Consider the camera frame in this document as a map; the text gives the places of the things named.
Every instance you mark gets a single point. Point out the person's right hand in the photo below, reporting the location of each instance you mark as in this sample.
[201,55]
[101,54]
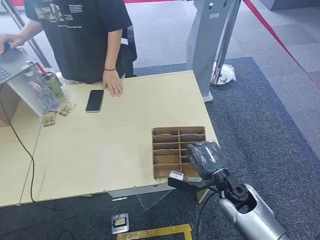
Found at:
[8,41]

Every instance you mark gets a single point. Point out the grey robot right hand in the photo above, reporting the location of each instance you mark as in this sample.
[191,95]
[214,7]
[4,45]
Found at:
[207,160]

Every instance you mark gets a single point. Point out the person's left hand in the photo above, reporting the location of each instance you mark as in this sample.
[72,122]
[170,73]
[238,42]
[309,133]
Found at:
[112,82]

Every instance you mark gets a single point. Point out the person's left forearm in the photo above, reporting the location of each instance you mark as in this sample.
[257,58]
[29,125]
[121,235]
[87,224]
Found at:
[111,49]

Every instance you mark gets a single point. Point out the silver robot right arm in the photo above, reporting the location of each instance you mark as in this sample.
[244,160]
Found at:
[250,212]

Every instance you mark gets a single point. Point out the person's right forearm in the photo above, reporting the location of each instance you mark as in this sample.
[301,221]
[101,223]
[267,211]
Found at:
[31,30]

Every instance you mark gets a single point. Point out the person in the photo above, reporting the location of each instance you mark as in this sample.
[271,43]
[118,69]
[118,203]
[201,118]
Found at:
[80,36]

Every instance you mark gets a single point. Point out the blue card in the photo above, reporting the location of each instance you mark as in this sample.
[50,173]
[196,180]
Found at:
[162,134]

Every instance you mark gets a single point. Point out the grey laptop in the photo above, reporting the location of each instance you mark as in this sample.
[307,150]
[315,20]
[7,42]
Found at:
[11,63]

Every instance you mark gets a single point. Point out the slanted metal pole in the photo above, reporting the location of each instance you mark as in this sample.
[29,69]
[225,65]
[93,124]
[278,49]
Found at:
[25,33]

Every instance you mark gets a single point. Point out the black smartphone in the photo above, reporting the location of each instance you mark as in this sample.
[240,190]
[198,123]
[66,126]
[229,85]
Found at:
[95,100]

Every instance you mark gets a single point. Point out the black chair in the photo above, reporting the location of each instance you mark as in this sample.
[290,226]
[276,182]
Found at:
[130,49]

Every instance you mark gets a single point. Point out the brown cardboard slot organizer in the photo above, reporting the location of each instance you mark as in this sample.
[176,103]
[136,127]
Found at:
[170,159]

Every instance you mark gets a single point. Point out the small brown snack packet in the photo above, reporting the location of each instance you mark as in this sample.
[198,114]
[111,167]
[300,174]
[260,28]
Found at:
[49,119]
[66,109]

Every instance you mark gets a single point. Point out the clear plastic water bottle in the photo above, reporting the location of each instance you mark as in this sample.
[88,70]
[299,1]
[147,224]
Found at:
[43,92]

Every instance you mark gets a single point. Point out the green cup with red straw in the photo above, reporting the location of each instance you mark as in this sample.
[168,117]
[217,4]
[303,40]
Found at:
[53,84]

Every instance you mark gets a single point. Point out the round metal stand base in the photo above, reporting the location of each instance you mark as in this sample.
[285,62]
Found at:
[223,74]

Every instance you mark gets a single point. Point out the yellow floor tape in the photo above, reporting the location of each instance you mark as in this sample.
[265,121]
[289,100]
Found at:
[155,232]

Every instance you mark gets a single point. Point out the grey kiosk stand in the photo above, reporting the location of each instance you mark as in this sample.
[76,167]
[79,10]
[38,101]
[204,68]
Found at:
[207,46]

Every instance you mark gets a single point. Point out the silver floor socket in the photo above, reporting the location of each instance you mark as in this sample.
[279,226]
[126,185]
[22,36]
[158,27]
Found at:
[120,223]

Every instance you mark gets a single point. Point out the red barrier ribbon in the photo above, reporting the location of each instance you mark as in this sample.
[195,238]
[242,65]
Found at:
[280,40]

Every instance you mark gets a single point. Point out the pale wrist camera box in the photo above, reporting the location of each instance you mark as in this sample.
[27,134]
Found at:
[176,176]

